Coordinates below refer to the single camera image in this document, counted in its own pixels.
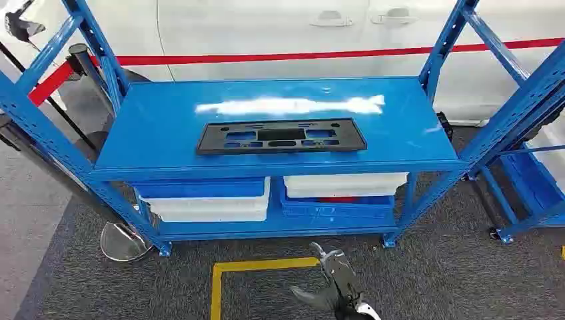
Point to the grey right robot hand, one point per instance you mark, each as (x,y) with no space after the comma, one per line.
(340,282)

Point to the black plastic plate with cutouts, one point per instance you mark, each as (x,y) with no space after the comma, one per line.
(353,137)

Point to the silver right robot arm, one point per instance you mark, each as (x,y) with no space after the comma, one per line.
(368,313)

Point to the blue plastic bin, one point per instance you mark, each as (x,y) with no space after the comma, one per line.
(335,210)
(534,185)
(198,187)

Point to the red item in bin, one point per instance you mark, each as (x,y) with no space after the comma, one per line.
(337,200)

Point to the yellow floor tape square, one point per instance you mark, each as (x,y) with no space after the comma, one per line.
(216,287)

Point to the blue steel shelf rack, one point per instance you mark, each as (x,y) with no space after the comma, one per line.
(507,221)
(154,132)

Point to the stanchion with chrome base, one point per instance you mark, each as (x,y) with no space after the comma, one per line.
(123,243)

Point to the red barrier belt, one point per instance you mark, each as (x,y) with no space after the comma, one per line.
(48,84)
(265,57)

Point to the white car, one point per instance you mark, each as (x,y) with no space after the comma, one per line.
(265,26)

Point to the dark angular object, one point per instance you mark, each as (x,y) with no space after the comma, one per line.
(22,26)

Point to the black stanchion post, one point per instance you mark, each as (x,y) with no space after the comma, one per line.
(78,52)
(90,146)

